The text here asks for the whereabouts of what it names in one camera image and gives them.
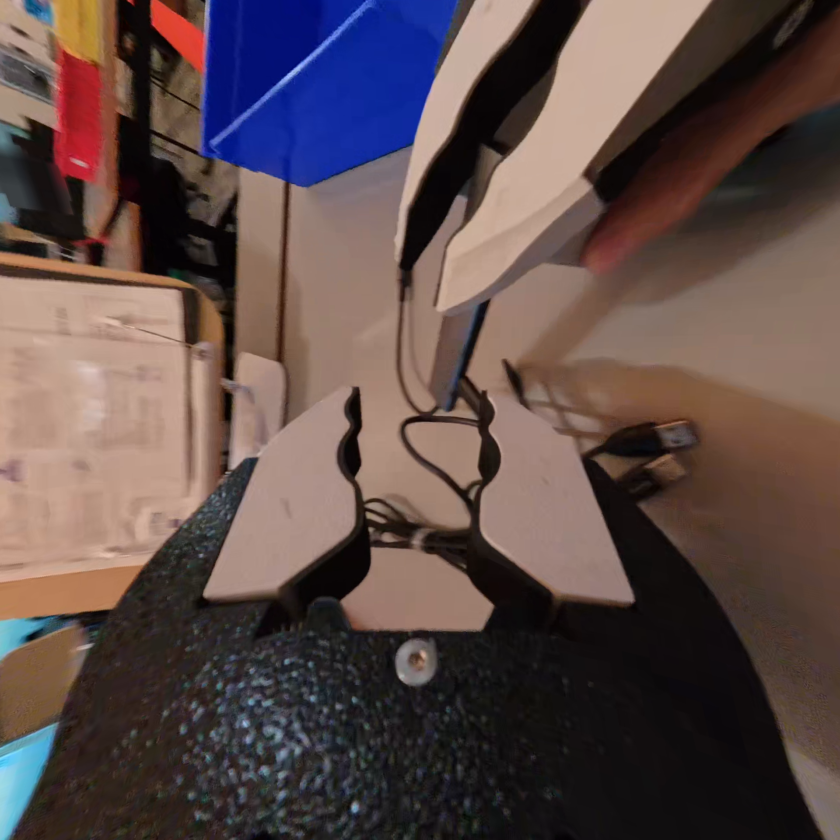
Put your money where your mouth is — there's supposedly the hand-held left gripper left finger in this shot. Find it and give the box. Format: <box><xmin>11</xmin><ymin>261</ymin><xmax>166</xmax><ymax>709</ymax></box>
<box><xmin>202</xmin><ymin>386</ymin><xmax>373</xmax><ymax>609</ymax></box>

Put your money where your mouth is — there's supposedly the orange shelf beam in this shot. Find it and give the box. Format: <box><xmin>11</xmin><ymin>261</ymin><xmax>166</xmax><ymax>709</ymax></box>
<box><xmin>150</xmin><ymin>0</ymin><xmax>207</xmax><ymax>74</ymax></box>

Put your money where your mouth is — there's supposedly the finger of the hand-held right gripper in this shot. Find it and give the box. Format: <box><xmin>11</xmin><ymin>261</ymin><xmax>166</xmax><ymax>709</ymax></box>
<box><xmin>435</xmin><ymin>0</ymin><xmax>809</xmax><ymax>314</ymax></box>
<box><xmin>394</xmin><ymin>0</ymin><xmax>582</xmax><ymax>271</ymax></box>

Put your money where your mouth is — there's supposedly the thin black USB cable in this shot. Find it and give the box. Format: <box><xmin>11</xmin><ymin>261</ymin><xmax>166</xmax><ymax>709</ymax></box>
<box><xmin>395</xmin><ymin>266</ymin><xmax>700</xmax><ymax>508</ymax></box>

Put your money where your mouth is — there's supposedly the silver blue flat device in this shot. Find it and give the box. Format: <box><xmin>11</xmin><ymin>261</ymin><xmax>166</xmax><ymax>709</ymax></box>
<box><xmin>428</xmin><ymin>301</ymin><xmax>492</xmax><ymax>413</ymax></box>

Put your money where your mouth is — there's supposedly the printed paper sheet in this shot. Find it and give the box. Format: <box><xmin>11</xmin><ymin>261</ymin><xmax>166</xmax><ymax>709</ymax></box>
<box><xmin>0</xmin><ymin>274</ymin><xmax>199</xmax><ymax>571</ymax></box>

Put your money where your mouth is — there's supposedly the cardboard box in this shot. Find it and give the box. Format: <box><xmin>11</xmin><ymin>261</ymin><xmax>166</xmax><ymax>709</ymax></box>
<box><xmin>0</xmin><ymin>251</ymin><xmax>228</xmax><ymax>622</ymax></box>

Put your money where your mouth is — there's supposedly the person's right hand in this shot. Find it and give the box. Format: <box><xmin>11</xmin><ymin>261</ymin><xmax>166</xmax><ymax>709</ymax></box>
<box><xmin>583</xmin><ymin>18</ymin><xmax>840</xmax><ymax>274</ymax></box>

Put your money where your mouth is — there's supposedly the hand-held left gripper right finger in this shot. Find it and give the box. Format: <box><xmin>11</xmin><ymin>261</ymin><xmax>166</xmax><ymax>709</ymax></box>
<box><xmin>466</xmin><ymin>391</ymin><xmax>636</xmax><ymax>622</ymax></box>

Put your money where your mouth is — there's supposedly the yellow packet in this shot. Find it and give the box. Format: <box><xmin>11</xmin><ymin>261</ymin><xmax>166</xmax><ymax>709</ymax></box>
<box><xmin>50</xmin><ymin>0</ymin><xmax>107</xmax><ymax>65</ymax></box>

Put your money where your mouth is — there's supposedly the black shelf rack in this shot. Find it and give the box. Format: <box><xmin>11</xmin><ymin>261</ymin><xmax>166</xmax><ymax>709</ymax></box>
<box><xmin>113</xmin><ymin>0</ymin><xmax>238</xmax><ymax>293</ymax></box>

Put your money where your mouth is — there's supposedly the red packet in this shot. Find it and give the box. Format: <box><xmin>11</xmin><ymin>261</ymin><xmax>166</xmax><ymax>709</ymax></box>
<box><xmin>52</xmin><ymin>47</ymin><xmax>107</xmax><ymax>185</ymax></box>

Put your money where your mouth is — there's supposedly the blue plastic bin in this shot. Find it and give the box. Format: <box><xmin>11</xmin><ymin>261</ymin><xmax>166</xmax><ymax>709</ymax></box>
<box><xmin>199</xmin><ymin>0</ymin><xmax>462</xmax><ymax>189</ymax></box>

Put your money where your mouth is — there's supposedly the braided black cable bundle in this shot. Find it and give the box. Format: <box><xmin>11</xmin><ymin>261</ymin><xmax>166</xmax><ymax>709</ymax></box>
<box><xmin>361</xmin><ymin>455</ymin><xmax>688</xmax><ymax>571</ymax></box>

